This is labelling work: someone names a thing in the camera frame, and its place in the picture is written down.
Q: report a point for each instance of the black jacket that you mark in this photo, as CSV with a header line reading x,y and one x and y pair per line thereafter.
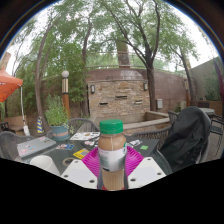
x,y
186,140

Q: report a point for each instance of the wall lantern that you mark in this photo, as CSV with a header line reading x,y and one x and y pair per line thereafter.
x,y
145,86
92,88

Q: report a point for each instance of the round patio table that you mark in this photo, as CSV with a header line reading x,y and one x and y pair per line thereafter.
x,y
207,111

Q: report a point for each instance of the white printed booklet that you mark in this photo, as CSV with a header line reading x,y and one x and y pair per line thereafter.
x,y
85,135

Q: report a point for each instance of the grey chair holding jacket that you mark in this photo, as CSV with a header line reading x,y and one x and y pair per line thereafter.
x,y
156,133

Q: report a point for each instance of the blue yellow striped post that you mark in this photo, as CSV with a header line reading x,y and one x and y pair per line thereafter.
x,y
40,125

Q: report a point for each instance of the white ceramic mug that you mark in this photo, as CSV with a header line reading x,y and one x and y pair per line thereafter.
x,y
45,164

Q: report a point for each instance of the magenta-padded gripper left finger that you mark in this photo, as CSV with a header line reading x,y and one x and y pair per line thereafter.
x,y
76,173

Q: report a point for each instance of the green-capped brown drink bottle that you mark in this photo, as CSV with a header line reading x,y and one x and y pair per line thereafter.
x,y
111,153

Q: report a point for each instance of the grey laptop with stickers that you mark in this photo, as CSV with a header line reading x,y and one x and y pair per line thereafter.
x,y
35,146

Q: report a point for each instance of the green plant in blue pot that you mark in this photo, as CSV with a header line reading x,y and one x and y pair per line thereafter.
x,y
59,131

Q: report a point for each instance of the yellow card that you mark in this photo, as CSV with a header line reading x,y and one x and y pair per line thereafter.
x,y
81,153

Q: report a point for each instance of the forked dark-trunk tree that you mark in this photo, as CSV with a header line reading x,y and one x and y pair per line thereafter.
x,y
151,90

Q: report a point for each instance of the globe-topped lamp post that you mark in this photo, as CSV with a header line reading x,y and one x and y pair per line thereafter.
x,y
65,90

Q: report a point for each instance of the dark metal patio chair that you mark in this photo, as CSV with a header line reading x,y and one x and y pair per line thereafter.
x,y
217,130

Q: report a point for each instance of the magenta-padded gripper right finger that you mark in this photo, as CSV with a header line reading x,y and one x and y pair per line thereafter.
x,y
147,170

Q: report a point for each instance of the black laptop with stickers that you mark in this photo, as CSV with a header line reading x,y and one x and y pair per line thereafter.
x,y
146,143

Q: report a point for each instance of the orange canopy umbrella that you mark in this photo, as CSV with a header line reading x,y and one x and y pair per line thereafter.
x,y
7,85

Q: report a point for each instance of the grey wall utility box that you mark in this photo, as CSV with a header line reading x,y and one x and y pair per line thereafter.
x,y
159,103

